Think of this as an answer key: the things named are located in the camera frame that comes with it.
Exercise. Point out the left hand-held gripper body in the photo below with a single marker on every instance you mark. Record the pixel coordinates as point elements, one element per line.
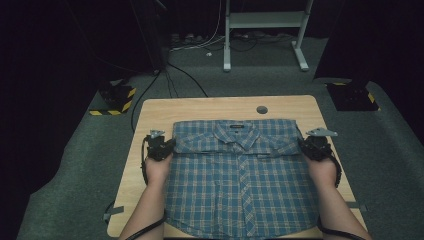
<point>157,148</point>

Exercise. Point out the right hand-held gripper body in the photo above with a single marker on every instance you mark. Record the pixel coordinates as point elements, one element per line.
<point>318,148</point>

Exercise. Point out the blue plaid short-sleeved shirt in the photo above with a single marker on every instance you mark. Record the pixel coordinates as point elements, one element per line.
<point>240,186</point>

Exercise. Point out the grey round table grommet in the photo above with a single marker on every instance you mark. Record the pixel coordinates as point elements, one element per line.
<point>262,109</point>

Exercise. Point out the black yellow striped stand base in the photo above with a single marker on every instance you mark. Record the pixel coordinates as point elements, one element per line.
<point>116,98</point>
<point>351,98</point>

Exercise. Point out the grey tape strip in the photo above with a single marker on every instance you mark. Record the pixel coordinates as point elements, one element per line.
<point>115,210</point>
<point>358,206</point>

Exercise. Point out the dark power strip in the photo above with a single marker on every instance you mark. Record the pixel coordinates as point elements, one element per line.
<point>186,38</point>

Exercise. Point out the dark metal stand pole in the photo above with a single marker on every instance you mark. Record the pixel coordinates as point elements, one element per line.
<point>155,36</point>

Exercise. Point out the white metal desk frame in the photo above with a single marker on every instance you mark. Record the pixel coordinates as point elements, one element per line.
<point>266,20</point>

